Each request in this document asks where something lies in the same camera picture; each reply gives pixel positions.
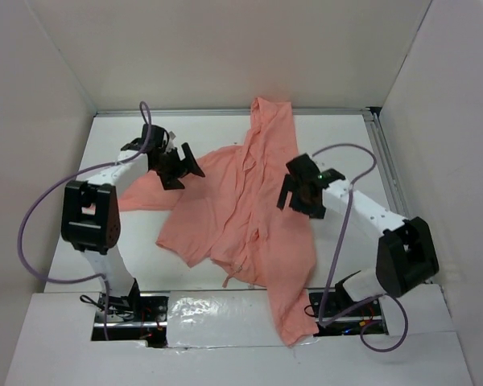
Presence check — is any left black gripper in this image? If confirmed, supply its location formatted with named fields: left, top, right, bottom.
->
left=153, top=142, right=204, bottom=191

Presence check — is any pink jacket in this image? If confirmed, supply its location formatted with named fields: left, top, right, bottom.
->
left=119, top=97, right=318, bottom=346

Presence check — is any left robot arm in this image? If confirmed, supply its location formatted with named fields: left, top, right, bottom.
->
left=61, top=124, right=205, bottom=321

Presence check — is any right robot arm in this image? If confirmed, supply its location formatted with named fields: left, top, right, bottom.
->
left=277, top=154, right=440, bottom=315

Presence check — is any white front cover panel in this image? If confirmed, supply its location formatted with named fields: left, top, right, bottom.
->
left=165, top=287, right=319, bottom=349

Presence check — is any aluminium frame rail right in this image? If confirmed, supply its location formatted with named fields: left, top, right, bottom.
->
left=361, top=106, right=436, bottom=285

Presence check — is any aluminium frame rail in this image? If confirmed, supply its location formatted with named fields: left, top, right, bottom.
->
left=96, top=106, right=382, bottom=119
left=361, top=106, right=436, bottom=285

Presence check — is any aluminium frame rail back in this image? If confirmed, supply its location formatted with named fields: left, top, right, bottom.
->
left=96, top=106, right=382, bottom=119

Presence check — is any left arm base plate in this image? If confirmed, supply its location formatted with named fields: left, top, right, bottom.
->
left=106, top=293, right=169, bottom=348

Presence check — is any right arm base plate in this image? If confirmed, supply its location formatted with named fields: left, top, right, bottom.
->
left=303, top=289, right=387, bottom=337

